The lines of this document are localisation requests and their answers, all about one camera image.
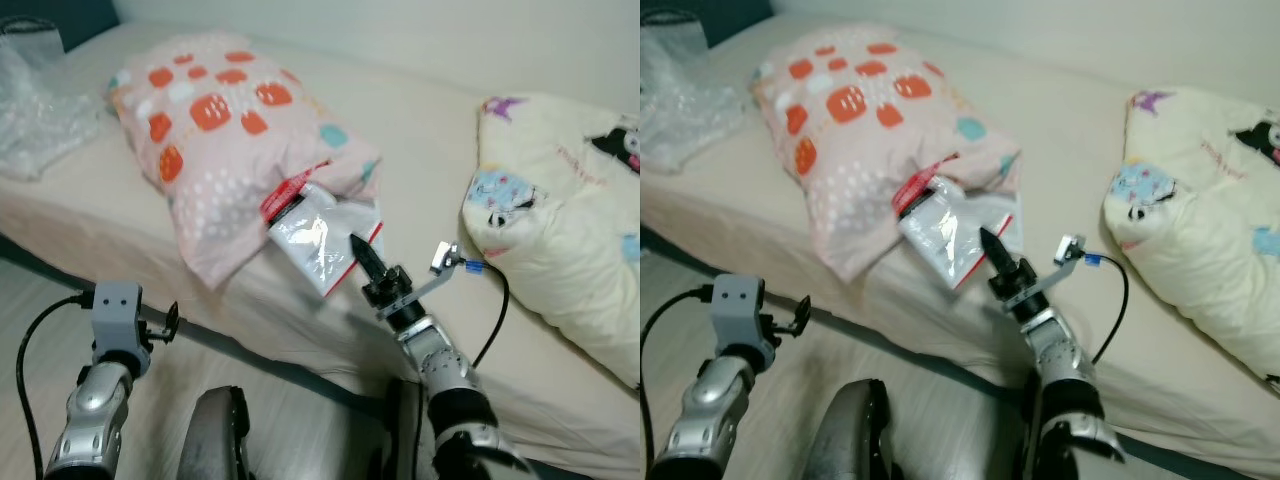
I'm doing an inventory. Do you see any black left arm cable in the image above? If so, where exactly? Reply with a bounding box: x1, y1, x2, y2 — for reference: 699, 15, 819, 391
15, 290, 96, 480
640, 285, 716, 471

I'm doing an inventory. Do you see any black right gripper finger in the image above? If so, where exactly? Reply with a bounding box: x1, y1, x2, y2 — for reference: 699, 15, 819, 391
978, 228, 1014, 278
348, 235, 386, 286

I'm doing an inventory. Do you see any silver left robot leg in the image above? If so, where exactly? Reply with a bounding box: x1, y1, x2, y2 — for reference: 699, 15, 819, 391
178, 387, 251, 480
805, 380, 891, 480

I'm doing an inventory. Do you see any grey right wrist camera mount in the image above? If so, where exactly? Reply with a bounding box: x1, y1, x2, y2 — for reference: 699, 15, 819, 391
380, 243, 466, 321
1010, 235, 1088, 311

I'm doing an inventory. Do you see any pink pillow with orange spots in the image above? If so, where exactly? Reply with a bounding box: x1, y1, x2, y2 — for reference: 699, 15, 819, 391
108, 30, 386, 291
752, 28, 1023, 283

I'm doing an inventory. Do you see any cream quilt with cartoon prints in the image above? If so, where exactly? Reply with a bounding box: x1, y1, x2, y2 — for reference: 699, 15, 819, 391
1103, 88, 1280, 387
462, 95, 641, 389

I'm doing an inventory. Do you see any cream sheeted bed mattress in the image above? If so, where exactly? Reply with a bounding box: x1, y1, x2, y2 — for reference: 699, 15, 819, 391
0, 20, 641, 473
640, 15, 1280, 477

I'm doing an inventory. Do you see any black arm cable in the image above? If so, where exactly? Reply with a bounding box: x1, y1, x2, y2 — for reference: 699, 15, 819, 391
640, 285, 716, 471
1085, 253, 1131, 366
15, 290, 96, 480
465, 258, 511, 369

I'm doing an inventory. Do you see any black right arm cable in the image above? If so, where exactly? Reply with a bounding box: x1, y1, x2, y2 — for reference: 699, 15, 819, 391
465, 258, 511, 369
1085, 253, 1131, 366

